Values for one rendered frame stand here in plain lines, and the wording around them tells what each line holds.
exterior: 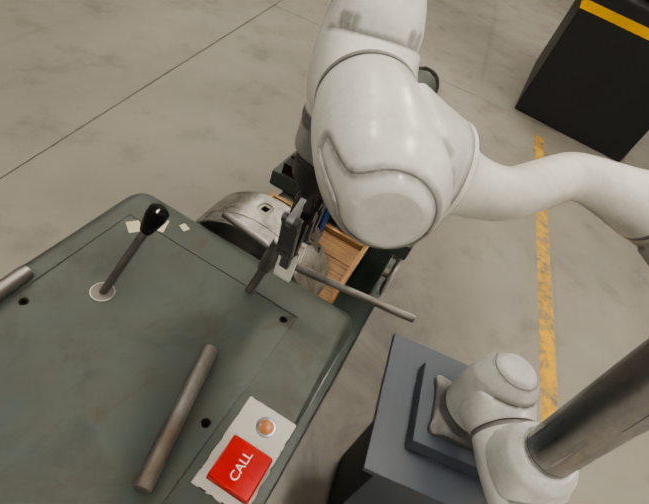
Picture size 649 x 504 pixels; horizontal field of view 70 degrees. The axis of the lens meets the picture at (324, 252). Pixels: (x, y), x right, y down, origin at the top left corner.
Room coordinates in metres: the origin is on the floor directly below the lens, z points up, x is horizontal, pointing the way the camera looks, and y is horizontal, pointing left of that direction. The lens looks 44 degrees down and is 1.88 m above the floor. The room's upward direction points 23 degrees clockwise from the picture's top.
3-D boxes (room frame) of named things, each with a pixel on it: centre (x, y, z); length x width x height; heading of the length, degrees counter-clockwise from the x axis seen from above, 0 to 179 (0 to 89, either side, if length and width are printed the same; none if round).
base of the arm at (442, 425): (0.75, -0.52, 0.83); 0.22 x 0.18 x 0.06; 0
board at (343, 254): (0.98, 0.08, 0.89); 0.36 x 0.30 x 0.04; 80
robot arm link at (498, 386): (0.72, -0.53, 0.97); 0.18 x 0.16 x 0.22; 19
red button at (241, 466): (0.22, -0.01, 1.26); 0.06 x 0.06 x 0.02; 80
